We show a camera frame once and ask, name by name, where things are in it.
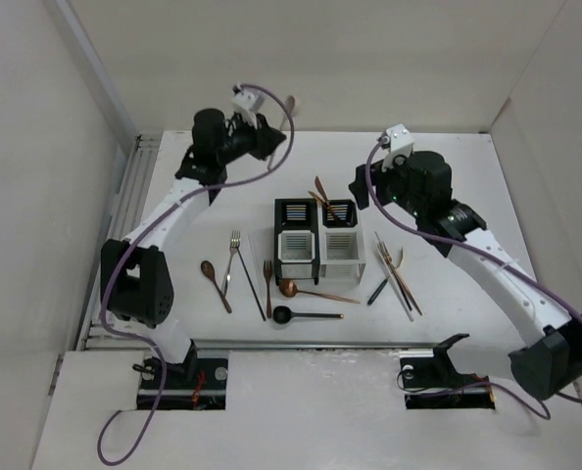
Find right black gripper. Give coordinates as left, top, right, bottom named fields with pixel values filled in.
left=349, top=152, right=426, bottom=219

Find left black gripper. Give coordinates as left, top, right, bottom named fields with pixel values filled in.
left=217, top=112, right=284, bottom=166

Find beige plastic spoon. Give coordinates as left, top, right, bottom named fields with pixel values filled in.
left=267, top=95, right=298, bottom=169

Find brown wooden spoon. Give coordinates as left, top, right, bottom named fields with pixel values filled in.
left=200, top=260, right=232, bottom=313

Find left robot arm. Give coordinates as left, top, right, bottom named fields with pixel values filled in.
left=99, top=109, right=295, bottom=389

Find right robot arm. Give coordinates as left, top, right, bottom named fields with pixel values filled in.
left=349, top=151, right=582, bottom=400

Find black utensil container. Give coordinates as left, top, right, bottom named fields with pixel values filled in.
left=273, top=198, right=319, bottom=285

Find white utensil container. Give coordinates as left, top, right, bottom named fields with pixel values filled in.
left=317, top=199, right=365, bottom=285

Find copper fork right side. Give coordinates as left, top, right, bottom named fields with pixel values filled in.
left=392, top=248, right=405, bottom=269

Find dark green chopstick piece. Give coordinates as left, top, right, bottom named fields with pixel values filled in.
left=366, top=277, right=389, bottom=306

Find silver metal fork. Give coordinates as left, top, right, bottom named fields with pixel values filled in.
left=221, top=230, right=241, bottom=295

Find copper round spoon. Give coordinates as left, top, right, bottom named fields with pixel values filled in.
left=278, top=279, right=360, bottom=305

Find black chopstick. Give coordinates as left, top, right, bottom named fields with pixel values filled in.
left=237, top=248, right=267, bottom=322

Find black round spoon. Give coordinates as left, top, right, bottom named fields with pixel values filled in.
left=272, top=305, right=344, bottom=325

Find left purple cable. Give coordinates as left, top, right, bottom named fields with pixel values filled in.
left=97, top=83, right=296, bottom=466

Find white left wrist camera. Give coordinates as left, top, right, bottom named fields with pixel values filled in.
left=231, top=87, right=265, bottom=121

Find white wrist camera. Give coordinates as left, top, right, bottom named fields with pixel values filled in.
left=378, top=123, right=414, bottom=171
left=231, top=87, right=265, bottom=121

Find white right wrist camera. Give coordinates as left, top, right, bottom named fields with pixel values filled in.
left=378, top=123, right=414, bottom=171

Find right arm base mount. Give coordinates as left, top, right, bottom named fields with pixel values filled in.
left=398, top=333, right=496, bottom=410

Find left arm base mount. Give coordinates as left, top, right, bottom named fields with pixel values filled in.
left=132, top=351, right=228, bottom=411

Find aluminium frame rail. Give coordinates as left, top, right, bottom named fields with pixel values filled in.
left=43, top=1, right=154, bottom=351

